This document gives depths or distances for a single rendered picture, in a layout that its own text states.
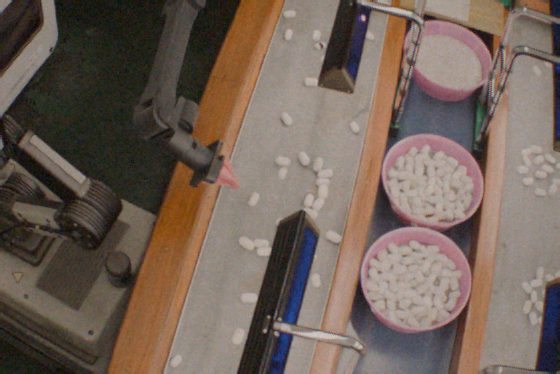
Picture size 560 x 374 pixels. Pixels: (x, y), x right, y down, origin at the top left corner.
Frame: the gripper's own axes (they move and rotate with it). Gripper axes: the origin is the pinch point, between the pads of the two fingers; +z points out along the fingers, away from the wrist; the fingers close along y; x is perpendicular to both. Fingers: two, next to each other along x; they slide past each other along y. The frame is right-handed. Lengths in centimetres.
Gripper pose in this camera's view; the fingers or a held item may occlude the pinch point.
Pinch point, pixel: (235, 185)
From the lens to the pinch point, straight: 186.3
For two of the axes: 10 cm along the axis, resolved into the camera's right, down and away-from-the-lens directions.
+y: 2.3, -8.0, 5.5
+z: 7.1, 5.3, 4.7
